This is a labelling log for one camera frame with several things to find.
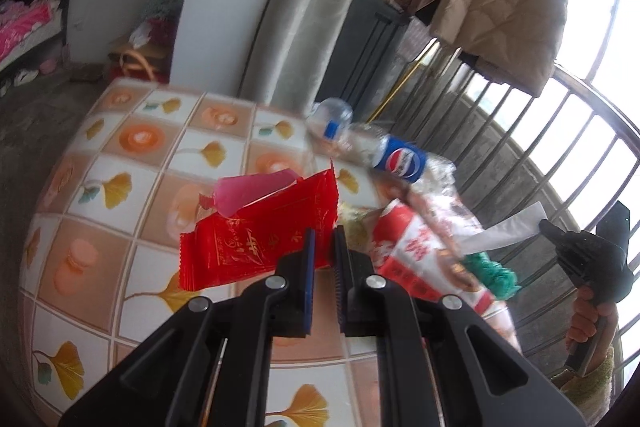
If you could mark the person's right forearm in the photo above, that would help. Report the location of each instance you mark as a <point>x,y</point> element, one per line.
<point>590,392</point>

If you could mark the green knitted cloth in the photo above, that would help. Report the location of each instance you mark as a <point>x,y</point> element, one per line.
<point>492,274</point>

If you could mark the white paper strip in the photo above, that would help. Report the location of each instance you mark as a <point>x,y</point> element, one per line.
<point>510,224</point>

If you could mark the metal balcony railing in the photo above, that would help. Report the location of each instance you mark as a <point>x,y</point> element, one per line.
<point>590,89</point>

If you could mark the clear printed plastic wrapper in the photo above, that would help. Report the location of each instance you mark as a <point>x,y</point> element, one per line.
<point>445,212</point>

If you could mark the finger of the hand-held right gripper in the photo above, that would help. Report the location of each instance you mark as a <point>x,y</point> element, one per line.
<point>552,232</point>

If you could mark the grey curtain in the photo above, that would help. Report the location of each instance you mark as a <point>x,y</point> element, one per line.
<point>310,7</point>

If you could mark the person's right hand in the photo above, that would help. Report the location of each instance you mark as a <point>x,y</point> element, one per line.
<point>580,322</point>

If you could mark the row of shoes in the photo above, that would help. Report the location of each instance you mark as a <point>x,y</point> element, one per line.
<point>25,77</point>

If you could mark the clear plastic bottle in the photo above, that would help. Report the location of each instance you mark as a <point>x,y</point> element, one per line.
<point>332,109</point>

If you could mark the plastic bottle with blue label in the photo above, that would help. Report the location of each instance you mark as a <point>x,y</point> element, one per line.
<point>400,159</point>

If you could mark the pile of red white clothes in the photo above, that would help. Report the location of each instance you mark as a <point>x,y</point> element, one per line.
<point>157,27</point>

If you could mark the red white snack bag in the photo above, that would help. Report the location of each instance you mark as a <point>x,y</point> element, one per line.
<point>415,252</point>

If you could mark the red snack wrapper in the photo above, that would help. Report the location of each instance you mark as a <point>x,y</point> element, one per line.
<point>250,242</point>

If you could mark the dark metal gate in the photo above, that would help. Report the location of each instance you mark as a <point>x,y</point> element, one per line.
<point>360,52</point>

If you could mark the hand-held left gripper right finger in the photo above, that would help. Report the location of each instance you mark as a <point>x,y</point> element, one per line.
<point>339,267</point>

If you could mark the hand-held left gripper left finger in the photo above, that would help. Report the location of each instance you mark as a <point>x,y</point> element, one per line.
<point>310,267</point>

